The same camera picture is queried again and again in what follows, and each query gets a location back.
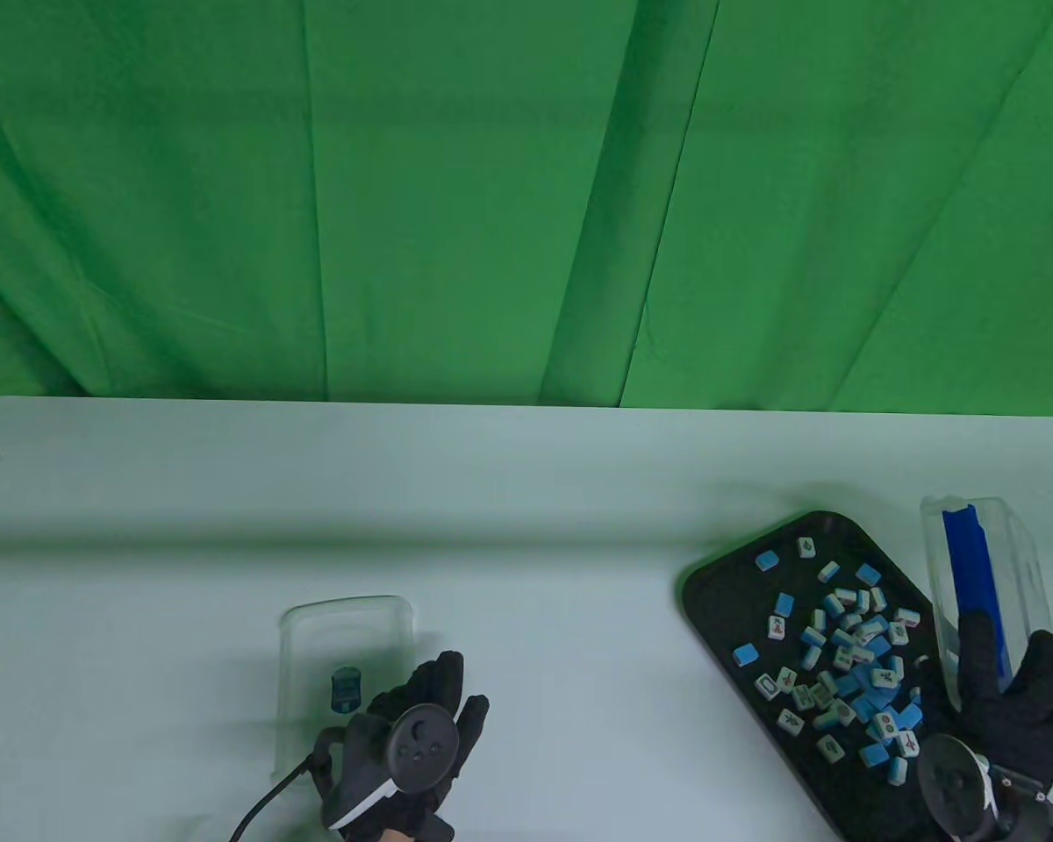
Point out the person's right hand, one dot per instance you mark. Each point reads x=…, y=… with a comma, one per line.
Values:
x=1027, y=719

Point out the person's left hand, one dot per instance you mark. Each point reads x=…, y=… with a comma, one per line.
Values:
x=430, y=688

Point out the clear plastic lid blue label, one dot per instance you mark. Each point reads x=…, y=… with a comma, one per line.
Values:
x=342, y=640

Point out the clear box with blue latches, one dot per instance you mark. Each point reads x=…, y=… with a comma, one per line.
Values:
x=970, y=561

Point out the pile of blue mahjong tiles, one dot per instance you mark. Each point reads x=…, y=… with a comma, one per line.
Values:
x=860, y=667

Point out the black plastic tray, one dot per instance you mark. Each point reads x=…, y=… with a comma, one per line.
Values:
x=728, y=614

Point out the black left hand controller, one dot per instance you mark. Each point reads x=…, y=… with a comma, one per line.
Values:
x=421, y=745

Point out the black hand controller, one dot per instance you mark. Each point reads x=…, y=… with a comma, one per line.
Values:
x=421, y=745
x=952, y=781

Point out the black right hand controller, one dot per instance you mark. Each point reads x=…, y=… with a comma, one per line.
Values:
x=952, y=781

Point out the green backdrop cloth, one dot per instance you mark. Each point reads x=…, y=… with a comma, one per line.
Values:
x=491, y=193

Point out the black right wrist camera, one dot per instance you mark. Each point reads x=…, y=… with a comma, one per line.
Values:
x=1035, y=811

